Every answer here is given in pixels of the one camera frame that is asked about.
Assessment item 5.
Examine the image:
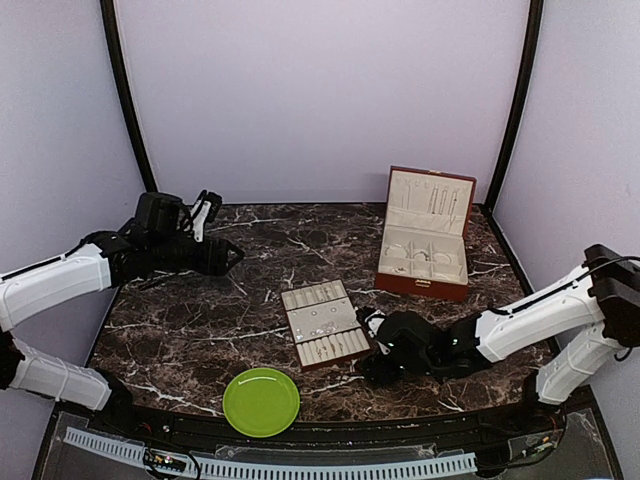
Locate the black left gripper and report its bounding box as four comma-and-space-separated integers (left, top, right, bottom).
149, 234, 244, 277

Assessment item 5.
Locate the brown jewelry box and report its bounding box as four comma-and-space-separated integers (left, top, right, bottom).
374, 166, 476, 301

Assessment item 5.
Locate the jewelry tray brown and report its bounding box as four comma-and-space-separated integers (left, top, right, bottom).
281, 280, 372, 372

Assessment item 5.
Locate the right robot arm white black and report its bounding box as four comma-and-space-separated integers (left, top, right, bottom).
356, 244, 639, 434

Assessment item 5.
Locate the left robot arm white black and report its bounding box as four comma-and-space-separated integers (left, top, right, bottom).
1, 190, 244, 436

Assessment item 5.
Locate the green plate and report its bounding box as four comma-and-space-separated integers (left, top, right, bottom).
222, 368, 300, 438

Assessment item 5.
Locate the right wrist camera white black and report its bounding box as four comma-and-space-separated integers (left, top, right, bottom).
355, 307, 387, 339

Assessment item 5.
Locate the white slotted cable duct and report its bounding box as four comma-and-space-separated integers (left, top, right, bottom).
63, 427, 477, 479

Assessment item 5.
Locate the left black frame post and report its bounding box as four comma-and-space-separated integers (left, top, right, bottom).
99, 0, 158, 192

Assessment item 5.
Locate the black frame post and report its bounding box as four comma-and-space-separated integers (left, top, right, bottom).
483, 0, 545, 216
99, 0, 158, 192

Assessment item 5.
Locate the right black frame post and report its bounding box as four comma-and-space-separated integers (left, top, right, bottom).
483, 0, 545, 216

